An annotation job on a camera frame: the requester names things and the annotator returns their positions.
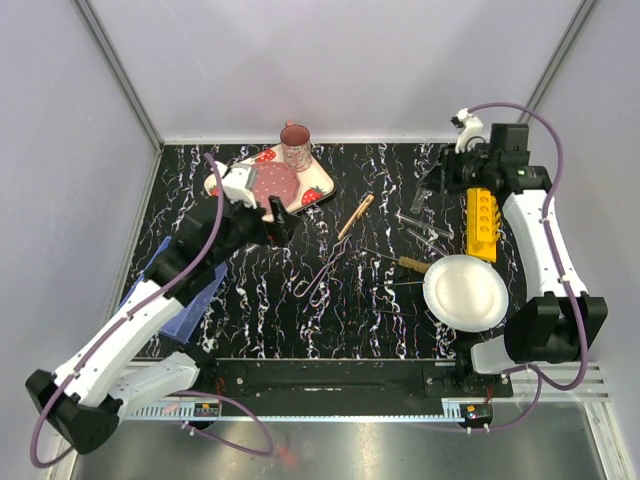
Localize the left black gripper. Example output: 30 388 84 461
211 193 302 267

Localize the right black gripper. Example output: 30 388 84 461
417 143 498 197

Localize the glass test tube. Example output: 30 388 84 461
395 213 454 239
406 229 448 256

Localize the yellow test tube rack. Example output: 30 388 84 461
466 188 501 263

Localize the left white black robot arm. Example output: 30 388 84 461
25 196 301 454

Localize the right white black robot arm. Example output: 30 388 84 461
419 111 608 397

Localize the pink dotted plate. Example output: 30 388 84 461
252 161 300 211

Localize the strawberry pattern tray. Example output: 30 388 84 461
204 144 335 221

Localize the wooden clothespin clamp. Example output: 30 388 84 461
338 194 375 241

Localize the thin metal needle probe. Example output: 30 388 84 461
369 280 424 290

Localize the pink floral mug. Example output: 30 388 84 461
280 121 312 172

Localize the white paper plate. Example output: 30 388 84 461
422 255 509 333

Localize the blue plastic bin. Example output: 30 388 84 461
118 263 228 344

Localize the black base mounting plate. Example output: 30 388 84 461
170 359 513 399

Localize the right controller box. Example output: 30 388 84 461
462 403 493 424

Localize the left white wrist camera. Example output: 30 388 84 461
222 164 258 209

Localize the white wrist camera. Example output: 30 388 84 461
222 164 258 209
450 109 484 153

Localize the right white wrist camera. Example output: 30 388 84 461
450 109 484 153

